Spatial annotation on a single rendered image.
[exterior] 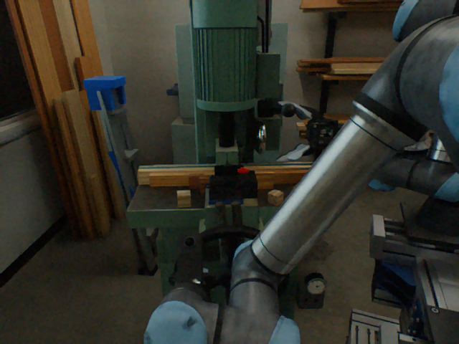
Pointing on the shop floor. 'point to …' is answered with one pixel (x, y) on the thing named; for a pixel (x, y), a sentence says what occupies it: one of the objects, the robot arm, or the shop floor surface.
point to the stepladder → (121, 154)
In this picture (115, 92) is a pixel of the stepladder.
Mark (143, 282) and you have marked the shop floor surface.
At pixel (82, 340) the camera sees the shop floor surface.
